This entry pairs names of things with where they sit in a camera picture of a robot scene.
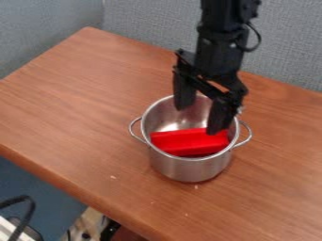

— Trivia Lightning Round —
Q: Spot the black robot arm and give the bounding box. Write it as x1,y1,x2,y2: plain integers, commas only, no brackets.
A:
172,0,261,135

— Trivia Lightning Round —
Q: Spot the stainless steel pot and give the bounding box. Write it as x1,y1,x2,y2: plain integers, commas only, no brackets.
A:
128,95,253,183

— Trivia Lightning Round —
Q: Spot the red block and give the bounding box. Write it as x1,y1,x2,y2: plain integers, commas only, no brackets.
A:
150,128,229,156

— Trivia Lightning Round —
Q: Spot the black cable loop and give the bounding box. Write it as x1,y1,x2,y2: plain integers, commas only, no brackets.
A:
0,195,36,241

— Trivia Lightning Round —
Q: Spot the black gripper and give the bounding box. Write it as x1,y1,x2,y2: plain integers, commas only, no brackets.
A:
172,27,249,136

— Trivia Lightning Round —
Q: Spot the white box under table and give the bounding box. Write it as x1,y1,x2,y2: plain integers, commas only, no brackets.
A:
0,215,46,241

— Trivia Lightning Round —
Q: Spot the beige clutter under table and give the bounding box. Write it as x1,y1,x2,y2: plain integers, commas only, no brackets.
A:
62,208,120,241

